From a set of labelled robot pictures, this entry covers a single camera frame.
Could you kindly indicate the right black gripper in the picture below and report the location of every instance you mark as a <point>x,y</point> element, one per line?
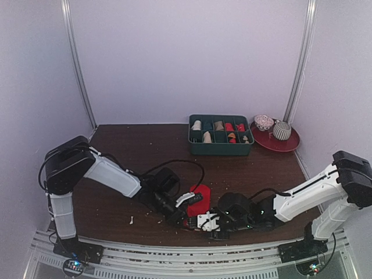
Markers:
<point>218,232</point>

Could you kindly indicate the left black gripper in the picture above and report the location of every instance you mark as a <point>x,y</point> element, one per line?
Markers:
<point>176,217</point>

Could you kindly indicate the red sock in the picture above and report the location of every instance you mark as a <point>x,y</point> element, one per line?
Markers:
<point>202,205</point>
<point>229,127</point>

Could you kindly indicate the black argyle sock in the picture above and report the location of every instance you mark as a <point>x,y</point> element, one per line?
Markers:
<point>232,138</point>

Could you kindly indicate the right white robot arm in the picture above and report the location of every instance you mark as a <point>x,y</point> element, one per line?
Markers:
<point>346,181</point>

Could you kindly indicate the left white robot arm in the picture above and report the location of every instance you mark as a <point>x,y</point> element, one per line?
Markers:
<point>67,165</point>

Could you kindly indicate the green divided organizer box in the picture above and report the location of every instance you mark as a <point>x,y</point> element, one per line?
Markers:
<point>212,139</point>

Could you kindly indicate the beige rolled sock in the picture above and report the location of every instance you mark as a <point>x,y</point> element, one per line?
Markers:
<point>197,125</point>

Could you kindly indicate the red rolled sock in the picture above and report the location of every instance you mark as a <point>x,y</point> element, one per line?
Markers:
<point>229,127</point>

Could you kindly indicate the red patterned bowl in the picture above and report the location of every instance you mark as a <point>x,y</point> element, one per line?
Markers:
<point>263,122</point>

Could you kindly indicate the striped ceramic cup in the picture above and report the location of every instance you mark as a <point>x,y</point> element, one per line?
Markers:
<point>282,131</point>

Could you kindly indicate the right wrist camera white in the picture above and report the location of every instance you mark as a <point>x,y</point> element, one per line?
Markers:
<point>208,222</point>

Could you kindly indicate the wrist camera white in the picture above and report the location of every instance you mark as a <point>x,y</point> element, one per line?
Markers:
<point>208,222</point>
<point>184,197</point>

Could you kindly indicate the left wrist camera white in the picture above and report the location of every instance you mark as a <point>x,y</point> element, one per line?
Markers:
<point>184,197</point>

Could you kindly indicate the aluminium front rail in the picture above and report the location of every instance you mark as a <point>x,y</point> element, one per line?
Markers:
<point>122,260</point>

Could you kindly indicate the right aluminium frame post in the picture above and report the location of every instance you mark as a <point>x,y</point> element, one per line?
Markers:
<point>303,57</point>

